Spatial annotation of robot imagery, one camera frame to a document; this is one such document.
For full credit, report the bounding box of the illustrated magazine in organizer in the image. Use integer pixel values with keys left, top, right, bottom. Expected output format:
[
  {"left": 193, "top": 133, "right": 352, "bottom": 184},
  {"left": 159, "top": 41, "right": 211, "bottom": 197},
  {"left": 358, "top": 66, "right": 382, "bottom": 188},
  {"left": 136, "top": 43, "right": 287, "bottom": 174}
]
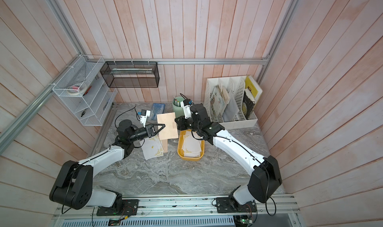
[{"left": 210, "top": 85, "right": 230, "bottom": 121}]

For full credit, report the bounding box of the grey folder in organizer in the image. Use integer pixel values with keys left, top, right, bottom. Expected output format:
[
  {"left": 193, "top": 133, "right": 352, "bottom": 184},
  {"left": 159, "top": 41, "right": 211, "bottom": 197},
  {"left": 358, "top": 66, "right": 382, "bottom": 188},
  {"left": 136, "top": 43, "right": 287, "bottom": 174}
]
[{"left": 222, "top": 91, "right": 239, "bottom": 122}]

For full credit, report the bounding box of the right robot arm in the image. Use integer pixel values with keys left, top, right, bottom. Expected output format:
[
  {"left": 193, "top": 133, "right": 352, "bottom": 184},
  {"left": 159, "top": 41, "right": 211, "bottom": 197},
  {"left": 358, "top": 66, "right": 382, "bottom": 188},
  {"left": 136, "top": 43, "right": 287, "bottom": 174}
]
[{"left": 175, "top": 99, "right": 282, "bottom": 205}]

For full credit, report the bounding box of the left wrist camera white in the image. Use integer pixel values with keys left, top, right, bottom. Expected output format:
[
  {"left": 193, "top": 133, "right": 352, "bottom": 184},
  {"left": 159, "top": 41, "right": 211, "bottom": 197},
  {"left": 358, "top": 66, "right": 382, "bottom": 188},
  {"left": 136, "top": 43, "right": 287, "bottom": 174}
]
[{"left": 139, "top": 109, "right": 151, "bottom": 127}]

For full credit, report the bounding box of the dark book in organizer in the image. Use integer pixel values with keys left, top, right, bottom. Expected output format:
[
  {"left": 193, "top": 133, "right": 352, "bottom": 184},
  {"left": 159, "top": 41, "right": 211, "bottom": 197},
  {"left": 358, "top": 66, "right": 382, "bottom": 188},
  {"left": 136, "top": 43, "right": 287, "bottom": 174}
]
[{"left": 241, "top": 88, "right": 256, "bottom": 119}]

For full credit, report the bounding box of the yellow plastic storage box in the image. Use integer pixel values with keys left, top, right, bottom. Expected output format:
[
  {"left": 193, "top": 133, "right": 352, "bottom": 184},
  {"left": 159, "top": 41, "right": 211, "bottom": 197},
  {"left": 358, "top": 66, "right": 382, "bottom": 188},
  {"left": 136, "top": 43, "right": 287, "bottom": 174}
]
[{"left": 177, "top": 130, "right": 205, "bottom": 161}]

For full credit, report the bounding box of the yellow book in organizer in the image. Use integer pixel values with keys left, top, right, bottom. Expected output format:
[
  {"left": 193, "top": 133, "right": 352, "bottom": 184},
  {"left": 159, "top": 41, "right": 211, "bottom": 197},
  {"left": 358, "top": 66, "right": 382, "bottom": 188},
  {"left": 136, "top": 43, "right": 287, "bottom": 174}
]
[{"left": 245, "top": 76, "right": 263, "bottom": 102}]

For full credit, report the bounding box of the white paper yellow pattern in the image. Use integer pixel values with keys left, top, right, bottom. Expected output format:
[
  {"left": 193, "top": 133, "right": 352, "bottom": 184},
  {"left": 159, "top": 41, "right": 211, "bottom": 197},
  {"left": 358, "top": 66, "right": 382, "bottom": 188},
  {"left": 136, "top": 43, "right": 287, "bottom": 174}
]
[{"left": 141, "top": 136, "right": 160, "bottom": 160}]

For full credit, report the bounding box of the green pen holder cup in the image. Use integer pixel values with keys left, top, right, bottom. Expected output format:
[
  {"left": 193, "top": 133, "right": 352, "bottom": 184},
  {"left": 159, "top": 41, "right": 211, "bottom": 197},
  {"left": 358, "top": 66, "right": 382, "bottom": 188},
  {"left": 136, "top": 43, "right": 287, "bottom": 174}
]
[{"left": 172, "top": 96, "right": 185, "bottom": 118}]

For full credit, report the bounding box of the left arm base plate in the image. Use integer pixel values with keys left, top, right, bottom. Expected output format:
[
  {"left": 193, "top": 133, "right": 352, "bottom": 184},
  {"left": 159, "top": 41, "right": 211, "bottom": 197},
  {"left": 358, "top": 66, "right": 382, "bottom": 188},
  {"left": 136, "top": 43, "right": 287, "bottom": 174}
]
[{"left": 96, "top": 199, "right": 139, "bottom": 216}]

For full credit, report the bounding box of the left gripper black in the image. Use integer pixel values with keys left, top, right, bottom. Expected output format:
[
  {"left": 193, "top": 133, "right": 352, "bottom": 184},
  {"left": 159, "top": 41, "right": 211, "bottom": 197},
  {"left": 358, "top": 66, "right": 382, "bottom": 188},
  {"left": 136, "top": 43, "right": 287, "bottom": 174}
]
[{"left": 129, "top": 123, "right": 166, "bottom": 142}]

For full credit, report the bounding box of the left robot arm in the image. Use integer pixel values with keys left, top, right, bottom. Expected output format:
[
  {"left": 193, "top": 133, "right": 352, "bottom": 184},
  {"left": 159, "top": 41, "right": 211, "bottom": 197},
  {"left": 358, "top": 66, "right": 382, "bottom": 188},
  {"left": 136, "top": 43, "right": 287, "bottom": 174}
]
[{"left": 49, "top": 119, "right": 166, "bottom": 214}]

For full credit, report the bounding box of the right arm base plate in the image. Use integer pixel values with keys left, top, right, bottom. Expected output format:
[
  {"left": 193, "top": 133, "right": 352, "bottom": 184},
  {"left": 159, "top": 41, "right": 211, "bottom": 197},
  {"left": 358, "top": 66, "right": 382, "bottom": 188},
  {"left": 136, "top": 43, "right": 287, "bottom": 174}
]
[{"left": 214, "top": 197, "right": 257, "bottom": 214}]

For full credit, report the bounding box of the stack of stationery paper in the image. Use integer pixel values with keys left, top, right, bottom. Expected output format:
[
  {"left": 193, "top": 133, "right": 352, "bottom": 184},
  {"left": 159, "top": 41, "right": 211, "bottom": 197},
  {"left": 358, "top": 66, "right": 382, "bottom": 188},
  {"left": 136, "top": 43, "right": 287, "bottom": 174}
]
[{"left": 182, "top": 131, "right": 201, "bottom": 158}]

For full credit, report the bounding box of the black mesh wall basket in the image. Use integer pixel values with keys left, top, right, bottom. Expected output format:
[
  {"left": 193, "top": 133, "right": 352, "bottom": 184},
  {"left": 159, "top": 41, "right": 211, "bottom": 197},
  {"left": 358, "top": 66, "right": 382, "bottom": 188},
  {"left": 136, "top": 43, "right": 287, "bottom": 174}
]
[{"left": 100, "top": 61, "right": 160, "bottom": 88}]

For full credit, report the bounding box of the pink lined paper sheet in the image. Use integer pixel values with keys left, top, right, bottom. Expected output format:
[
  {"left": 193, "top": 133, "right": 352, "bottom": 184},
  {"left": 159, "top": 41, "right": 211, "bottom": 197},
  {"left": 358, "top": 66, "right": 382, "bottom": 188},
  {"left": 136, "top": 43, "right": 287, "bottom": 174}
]
[{"left": 161, "top": 139, "right": 168, "bottom": 153}]

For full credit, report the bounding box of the white plastic file organizer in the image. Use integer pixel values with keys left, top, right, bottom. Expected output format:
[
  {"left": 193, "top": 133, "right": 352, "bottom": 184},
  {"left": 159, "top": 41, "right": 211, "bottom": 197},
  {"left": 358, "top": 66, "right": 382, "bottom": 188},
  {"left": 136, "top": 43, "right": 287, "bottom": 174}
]
[{"left": 203, "top": 76, "right": 258, "bottom": 130}]

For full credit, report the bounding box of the white mesh wall shelf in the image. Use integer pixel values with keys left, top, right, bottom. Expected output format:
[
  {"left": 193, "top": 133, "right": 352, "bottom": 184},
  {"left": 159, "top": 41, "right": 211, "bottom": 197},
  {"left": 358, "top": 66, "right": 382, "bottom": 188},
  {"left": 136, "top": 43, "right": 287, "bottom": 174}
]
[{"left": 53, "top": 55, "right": 117, "bottom": 126}]

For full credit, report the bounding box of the blue booklet on table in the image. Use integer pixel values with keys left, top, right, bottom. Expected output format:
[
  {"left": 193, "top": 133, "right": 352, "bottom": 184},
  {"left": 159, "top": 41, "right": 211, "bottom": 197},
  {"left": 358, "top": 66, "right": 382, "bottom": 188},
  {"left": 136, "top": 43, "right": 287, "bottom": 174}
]
[{"left": 149, "top": 103, "right": 166, "bottom": 121}]

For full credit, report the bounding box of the tape roll on shelf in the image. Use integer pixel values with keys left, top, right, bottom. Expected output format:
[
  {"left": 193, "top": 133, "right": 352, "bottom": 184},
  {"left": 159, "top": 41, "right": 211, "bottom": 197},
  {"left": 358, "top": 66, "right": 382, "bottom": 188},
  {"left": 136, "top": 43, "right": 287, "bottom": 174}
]
[{"left": 66, "top": 84, "right": 87, "bottom": 96}]

